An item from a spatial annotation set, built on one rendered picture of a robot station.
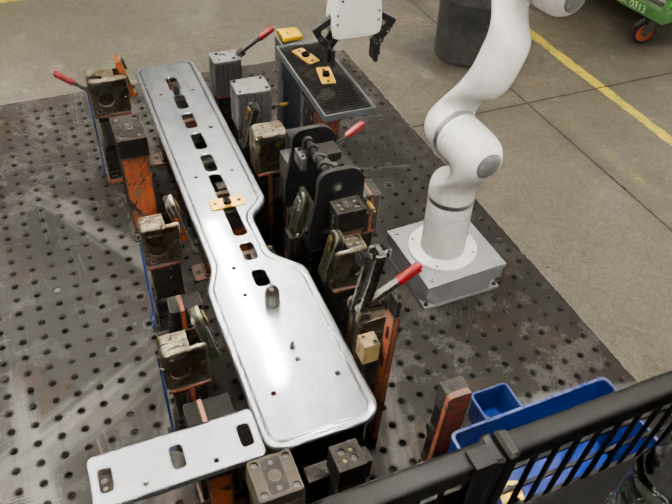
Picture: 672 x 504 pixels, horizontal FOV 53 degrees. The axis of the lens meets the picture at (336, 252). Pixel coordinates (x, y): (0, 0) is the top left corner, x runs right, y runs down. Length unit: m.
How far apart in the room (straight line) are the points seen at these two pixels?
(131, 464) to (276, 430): 0.25
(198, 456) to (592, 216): 2.61
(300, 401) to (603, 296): 2.03
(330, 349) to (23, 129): 1.57
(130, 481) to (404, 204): 1.29
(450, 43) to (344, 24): 3.09
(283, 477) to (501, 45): 0.99
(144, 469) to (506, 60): 1.09
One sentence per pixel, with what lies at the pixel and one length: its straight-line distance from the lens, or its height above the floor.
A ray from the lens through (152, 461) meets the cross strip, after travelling 1.25.
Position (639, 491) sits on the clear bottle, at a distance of 0.65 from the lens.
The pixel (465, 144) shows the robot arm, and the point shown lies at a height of 1.20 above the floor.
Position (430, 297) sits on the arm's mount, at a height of 0.75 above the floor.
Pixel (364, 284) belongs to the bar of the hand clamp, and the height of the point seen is 1.12.
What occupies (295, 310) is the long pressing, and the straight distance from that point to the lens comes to 1.42.
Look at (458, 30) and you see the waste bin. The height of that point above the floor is 0.24.
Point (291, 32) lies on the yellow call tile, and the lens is 2.06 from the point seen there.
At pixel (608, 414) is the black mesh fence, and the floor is 1.55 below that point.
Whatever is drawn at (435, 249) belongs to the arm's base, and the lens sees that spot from 1.83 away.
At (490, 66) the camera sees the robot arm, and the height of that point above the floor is 1.36.
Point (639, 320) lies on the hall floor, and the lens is 3.08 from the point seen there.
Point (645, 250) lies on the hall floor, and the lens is 3.42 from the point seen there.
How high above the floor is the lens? 2.08
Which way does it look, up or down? 44 degrees down
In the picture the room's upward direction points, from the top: 5 degrees clockwise
